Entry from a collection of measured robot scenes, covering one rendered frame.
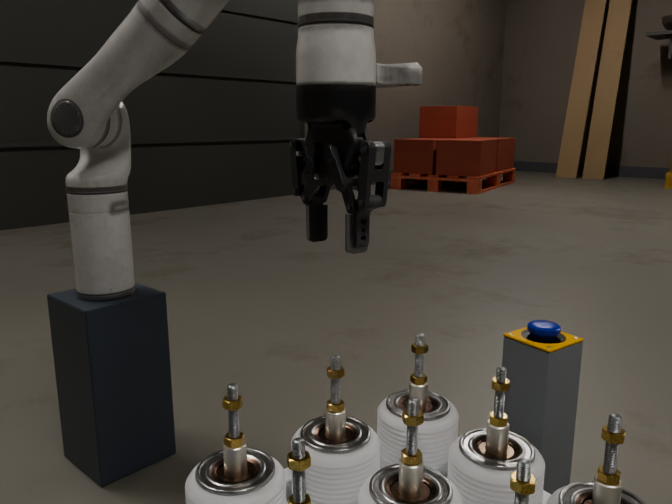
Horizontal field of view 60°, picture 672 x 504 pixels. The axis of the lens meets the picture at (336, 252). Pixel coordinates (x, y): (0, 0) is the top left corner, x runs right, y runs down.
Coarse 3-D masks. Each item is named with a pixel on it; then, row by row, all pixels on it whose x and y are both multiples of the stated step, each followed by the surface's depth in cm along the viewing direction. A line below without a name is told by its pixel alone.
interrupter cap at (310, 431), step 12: (312, 420) 65; (324, 420) 65; (348, 420) 66; (360, 420) 65; (300, 432) 63; (312, 432) 63; (324, 432) 64; (348, 432) 64; (360, 432) 63; (312, 444) 60; (324, 444) 61; (336, 444) 61; (348, 444) 61; (360, 444) 60
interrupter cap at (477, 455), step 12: (468, 432) 63; (480, 432) 63; (468, 444) 61; (480, 444) 61; (516, 444) 61; (528, 444) 60; (468, 456) 58; (480, 456) 58; (492, 456) 59; (504, 456) 59; (516, 456) 59; (528, 456) 58; (492, 468) 57; (504, 468) 57; (516, 468) 57
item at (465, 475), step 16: (448, 464) 61; (464, 464) 58; (544, 464) 59; (464, 480) 58; (480, 480) 56; (496, 480) 56; (464, 496) 58; (480, 496) 57; (496, 496) 56; (512, 496) 56
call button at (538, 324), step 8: (536, 320) 76; (544, 320) 76; (528, 328) 74; (536, 328) 73; (544, 328) 73; (552, 328) 73; (560, 328) 73; (536, 336) 73; (544, 336) 73; (552, 336) 73
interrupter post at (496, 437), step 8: (488, 424) 59; (488, 432) 59; (496, 432) 59; (504, 432) 59; (488, 440) 60; (496, 440) 59; (504, 440) 59; (488, 448) 60; (496, 448) 59; (504, 448) 59
